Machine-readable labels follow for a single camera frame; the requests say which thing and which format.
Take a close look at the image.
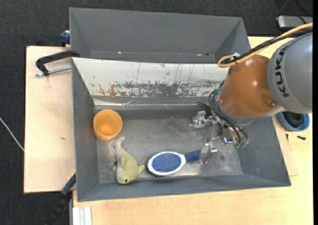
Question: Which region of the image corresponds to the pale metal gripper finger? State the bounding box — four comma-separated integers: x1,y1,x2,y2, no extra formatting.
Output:
190,110,212,130
198,143,219,165

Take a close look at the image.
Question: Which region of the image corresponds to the blue and white hairbrush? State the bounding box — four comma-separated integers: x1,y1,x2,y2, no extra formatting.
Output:
147,150,202,176

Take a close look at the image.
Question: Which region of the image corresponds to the blue round bowl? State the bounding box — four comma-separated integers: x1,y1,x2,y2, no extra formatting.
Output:
277,111,311,131

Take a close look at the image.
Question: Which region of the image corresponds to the green and grey toy dolphin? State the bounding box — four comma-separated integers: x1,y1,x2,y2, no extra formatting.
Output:
109,136,146,185

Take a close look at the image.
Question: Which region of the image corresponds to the orange plastic cup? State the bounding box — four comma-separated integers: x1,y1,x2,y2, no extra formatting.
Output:
93,109,123,143

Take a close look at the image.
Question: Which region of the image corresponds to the grey metal bin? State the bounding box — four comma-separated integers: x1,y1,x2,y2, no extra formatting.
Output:
69,7,292,203

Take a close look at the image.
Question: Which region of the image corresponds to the pale wood board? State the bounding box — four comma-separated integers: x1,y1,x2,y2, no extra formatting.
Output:
23,46,77,194

